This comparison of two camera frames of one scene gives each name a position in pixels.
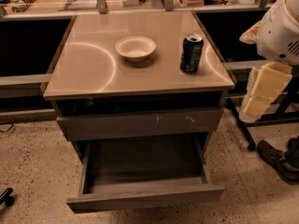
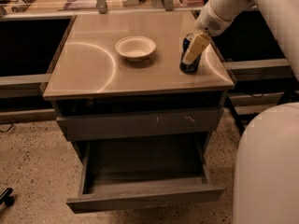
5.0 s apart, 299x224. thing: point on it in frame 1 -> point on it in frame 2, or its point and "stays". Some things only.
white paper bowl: (135, 48) stays
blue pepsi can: (192, 53) stays
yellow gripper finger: (268, 79) -> (200, 41)
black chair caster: (7, 198) stays
